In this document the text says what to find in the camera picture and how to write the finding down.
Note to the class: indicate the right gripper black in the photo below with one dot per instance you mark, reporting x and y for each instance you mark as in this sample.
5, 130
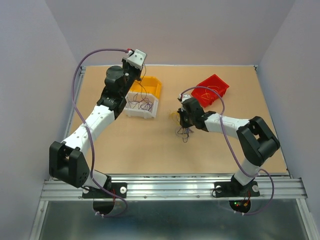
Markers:
181, 111

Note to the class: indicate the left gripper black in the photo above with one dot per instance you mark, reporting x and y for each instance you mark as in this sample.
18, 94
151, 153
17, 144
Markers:
125, 64

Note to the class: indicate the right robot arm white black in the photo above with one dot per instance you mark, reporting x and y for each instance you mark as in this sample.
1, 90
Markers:
256, 139

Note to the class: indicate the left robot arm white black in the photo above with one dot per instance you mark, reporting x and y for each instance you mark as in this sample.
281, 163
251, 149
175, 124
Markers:
67, 161

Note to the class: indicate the yellow plastic bin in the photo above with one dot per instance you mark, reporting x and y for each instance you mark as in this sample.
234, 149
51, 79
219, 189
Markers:
148, 85

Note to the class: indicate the red plastic bin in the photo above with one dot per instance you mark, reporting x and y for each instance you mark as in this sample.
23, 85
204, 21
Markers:
205, 94

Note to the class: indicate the white plastic bin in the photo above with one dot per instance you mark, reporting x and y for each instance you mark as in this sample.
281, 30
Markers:
142, 105

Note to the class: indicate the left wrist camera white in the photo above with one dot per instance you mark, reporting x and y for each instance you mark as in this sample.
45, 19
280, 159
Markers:
136, 58

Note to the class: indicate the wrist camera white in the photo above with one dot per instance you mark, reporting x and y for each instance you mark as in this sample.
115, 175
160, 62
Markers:
136, 58
183, 97

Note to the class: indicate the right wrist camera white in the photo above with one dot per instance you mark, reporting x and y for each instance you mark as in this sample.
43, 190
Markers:
183, 97

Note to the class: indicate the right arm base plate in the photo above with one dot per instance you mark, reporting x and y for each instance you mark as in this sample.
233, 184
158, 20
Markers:
232, 189

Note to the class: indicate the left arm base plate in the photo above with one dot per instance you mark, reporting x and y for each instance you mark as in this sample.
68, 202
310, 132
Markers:
116, 188

